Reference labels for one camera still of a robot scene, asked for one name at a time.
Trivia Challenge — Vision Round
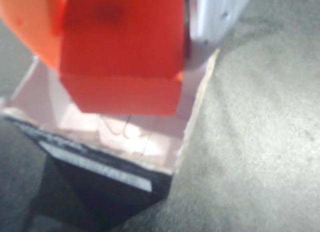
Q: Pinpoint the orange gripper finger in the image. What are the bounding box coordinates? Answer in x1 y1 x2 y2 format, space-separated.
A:
0 0 68 71

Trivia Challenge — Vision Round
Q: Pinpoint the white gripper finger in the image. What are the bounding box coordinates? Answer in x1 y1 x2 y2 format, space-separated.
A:
184 0 256 71

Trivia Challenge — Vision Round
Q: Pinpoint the red cube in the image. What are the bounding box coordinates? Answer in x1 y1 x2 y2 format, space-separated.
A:
58 0 186 117

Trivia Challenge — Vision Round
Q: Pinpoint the white paper box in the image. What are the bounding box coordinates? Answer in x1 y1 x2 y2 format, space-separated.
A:
0 48 221 229

